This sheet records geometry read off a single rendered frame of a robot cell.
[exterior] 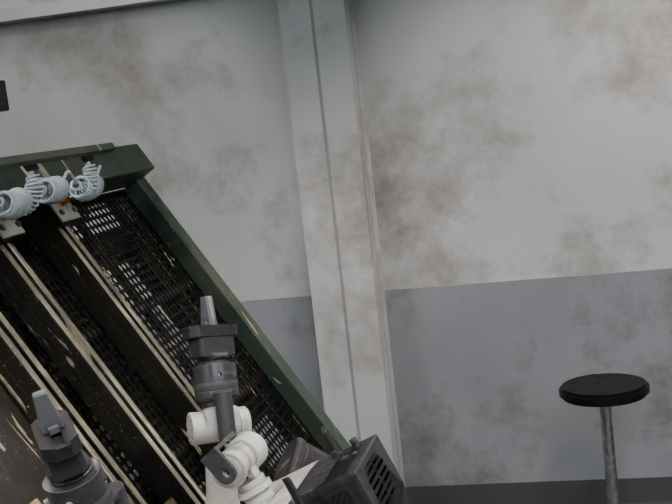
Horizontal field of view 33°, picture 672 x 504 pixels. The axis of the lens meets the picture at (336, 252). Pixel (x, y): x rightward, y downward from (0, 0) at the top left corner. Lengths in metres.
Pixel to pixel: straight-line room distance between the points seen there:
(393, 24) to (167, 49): 1.11
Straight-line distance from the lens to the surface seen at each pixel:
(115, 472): 2.49
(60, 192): 2.79
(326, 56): 5.12
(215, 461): 1.92
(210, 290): 3.60
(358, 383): 5.28
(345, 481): 1.84
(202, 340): 2.26
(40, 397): 1.66
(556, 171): 5.29
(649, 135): 5.29
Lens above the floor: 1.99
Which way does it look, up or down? 7 degrees down
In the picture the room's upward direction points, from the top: 6 degrees counter-clockwise
